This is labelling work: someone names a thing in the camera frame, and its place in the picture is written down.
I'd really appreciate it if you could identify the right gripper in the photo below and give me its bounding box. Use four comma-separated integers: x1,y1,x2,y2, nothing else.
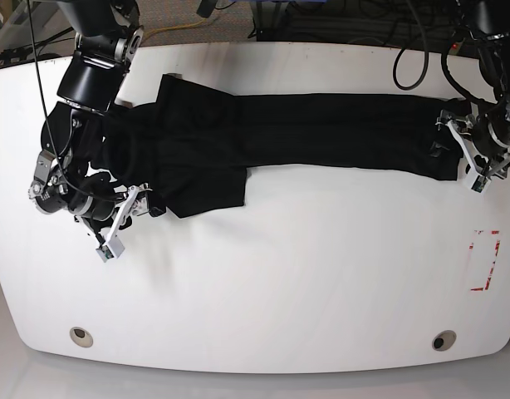
74,183,166,245

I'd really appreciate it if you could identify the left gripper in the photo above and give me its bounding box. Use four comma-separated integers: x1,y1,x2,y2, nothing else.
428,110,510,179

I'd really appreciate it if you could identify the black T-shirt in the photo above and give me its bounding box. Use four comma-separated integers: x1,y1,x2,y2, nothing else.
91,73,474,220

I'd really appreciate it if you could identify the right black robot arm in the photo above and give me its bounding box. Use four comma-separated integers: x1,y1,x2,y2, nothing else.
28,1,165,259

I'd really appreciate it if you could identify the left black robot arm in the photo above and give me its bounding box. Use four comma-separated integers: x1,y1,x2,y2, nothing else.
381,1,510,188

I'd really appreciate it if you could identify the red tape rectangle marking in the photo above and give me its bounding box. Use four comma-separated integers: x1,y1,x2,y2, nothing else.
466,229,501,293

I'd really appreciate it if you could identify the left table grommet hole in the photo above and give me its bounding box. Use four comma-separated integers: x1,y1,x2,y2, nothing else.
69,327,94,348

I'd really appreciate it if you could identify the table grommet hole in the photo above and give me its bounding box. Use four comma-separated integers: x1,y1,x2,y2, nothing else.
432,330,457,352
69,327,94,348

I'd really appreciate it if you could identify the right table grommet hole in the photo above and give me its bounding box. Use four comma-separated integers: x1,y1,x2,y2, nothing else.
432,330,457,352

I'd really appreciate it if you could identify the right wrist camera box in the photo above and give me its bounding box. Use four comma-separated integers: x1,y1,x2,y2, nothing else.
96,237,125,263

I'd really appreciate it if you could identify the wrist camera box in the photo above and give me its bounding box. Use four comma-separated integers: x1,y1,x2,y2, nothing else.
96,237,125,263
463,170,490,194

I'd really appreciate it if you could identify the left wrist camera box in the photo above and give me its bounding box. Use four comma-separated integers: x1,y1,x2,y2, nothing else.
463,170,490,194

